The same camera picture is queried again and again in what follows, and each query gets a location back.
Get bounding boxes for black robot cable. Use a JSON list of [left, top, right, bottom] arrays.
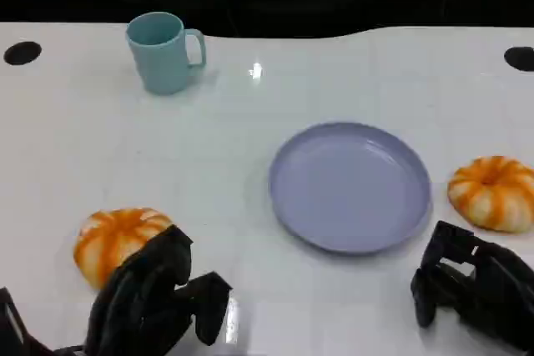
[[0, 287, 87, 356]]

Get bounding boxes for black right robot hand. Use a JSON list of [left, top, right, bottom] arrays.
[[410, 220, 534, 351]]

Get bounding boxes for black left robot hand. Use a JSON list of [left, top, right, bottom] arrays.
[[83, 224, 233, 356]]

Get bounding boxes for orange and white bread roll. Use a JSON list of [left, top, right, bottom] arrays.
[[73, 207, 174, 290], [447, 155, 534, 234]]

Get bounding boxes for black table cable hole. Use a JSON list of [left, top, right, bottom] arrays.
[[3, 42, 43, 66], [503, 46, 534, 72]]

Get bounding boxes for pale green mug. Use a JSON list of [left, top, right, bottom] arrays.
[[125, 12, 207, 96]]

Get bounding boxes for lilac plate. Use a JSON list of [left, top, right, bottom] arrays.
[[269, 122, 433, 256]]

